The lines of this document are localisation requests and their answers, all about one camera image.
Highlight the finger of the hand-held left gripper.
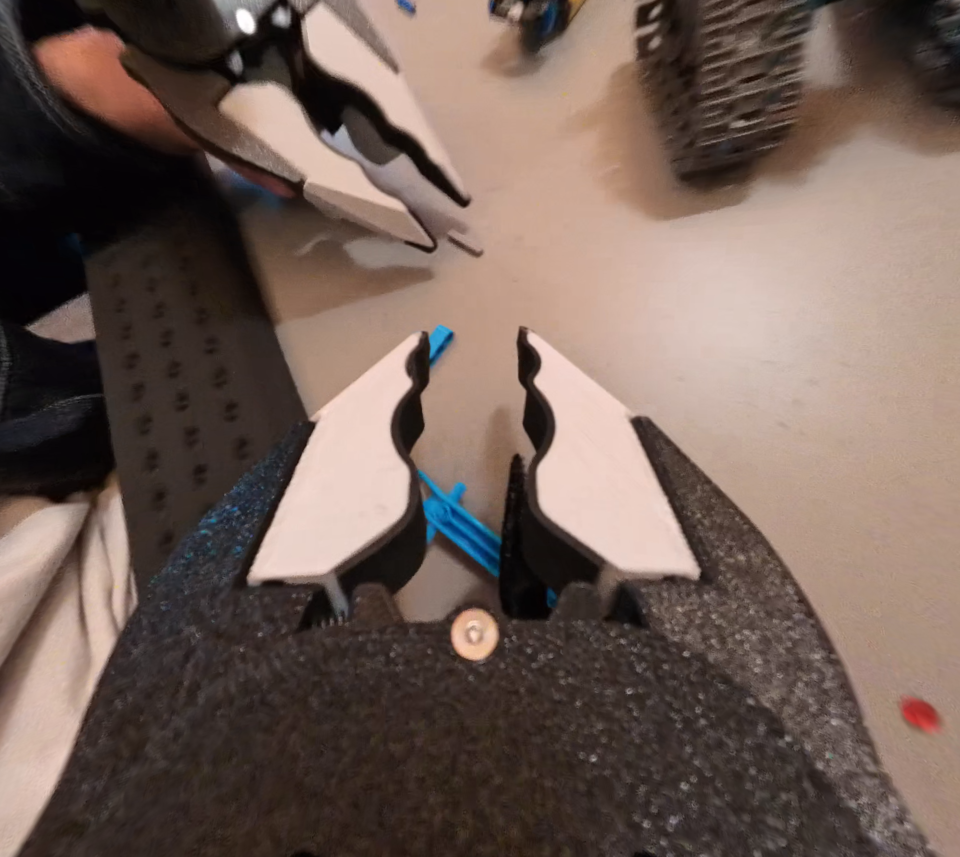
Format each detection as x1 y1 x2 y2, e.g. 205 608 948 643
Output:
285 0 474 210
120 44 439 255

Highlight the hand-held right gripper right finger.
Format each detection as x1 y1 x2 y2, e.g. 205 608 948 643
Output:
510 328 702 582

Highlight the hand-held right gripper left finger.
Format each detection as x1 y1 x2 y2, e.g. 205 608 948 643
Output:
248 332 432 588

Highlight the blue tracked toy robot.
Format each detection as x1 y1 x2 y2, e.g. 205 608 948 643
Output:
635 0 960 186

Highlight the person's left forearm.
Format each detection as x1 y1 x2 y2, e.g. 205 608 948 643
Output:
0 0 226 326

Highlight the grey desk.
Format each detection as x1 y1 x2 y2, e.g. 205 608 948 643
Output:
225 0 960 857

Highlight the person's left hand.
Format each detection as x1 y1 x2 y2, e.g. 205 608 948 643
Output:
33 25 298 198

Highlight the blue racket-shaped piece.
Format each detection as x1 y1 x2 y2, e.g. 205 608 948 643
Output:
413 325 559 608

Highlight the black perforated mat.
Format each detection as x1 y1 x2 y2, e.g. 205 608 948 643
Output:
83 182 313 596

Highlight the person's denim jacket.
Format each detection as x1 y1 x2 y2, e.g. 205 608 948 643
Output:
0 317 118 498

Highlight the person's white shirt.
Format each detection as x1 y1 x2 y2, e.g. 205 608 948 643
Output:
0 475 139 857

